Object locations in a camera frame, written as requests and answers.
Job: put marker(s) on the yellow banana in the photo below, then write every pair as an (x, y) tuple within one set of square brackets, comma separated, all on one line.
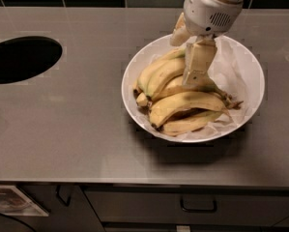
[(140, 83), (173, 87), (191, 123), (160, 111), (163, 75)]

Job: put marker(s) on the grey cabinet door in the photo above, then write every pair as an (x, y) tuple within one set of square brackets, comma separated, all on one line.
[(78, 217)]

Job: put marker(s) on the yellow banana back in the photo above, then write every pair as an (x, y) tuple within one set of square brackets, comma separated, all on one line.
[(140, 83)]

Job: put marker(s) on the white round bowl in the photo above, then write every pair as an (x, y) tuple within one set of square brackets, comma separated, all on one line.
[(140, 65)]

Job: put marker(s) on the grey drawer front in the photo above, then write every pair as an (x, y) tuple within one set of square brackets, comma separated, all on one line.
[(130, 205)]

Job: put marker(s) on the black drawer handle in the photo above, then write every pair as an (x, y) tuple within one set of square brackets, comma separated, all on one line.
[(198, 205)]

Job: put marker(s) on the paper sheet on cabinet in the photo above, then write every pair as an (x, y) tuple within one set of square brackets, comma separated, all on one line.
[(16, 202)]

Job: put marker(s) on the black cabinet door handle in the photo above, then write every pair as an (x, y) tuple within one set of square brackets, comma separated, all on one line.
[(64, 195)]

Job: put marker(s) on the yellow banana bottom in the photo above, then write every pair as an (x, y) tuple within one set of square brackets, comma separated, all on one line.
[(191, 123)]

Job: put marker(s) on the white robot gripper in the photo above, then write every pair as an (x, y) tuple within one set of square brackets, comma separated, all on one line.
[(208, 14)]

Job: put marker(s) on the black round counter hole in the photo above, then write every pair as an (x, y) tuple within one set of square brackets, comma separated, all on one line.
[(25, 57)]

